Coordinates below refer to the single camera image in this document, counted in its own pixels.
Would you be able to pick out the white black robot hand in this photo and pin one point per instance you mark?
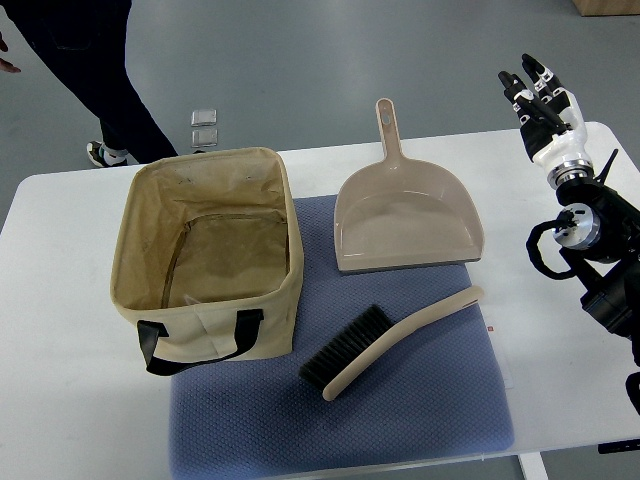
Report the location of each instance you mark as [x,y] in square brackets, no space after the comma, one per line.
[551,123]

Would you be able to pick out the pink hand broom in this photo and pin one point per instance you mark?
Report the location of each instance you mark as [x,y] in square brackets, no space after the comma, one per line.
[368,337]

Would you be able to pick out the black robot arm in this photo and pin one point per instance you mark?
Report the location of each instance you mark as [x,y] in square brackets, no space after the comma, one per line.
[598,233]

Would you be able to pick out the yellow fabric bag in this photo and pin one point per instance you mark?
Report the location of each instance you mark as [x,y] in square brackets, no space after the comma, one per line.
[208,265]

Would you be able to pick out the wooden box corner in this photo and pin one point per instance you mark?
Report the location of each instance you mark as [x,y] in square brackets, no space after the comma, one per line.
[591,8]

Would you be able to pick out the pink plastic dustpan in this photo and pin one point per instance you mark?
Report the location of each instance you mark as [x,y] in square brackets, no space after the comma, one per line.
[402,212]

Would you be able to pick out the blue textured mat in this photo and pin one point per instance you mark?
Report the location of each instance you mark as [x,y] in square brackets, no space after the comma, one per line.
[438,393]

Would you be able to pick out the white table leg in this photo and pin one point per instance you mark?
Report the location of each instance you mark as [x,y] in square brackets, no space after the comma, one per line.
[532,466]

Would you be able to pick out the upper floor socket plate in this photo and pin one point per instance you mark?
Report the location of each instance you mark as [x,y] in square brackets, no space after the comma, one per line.
[204,117]

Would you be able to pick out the person in dark trousers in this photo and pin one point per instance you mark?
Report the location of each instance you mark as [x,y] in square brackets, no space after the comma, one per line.
[83,44]

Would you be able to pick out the black table bracket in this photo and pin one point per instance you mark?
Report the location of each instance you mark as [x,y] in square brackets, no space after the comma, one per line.
[622,446]

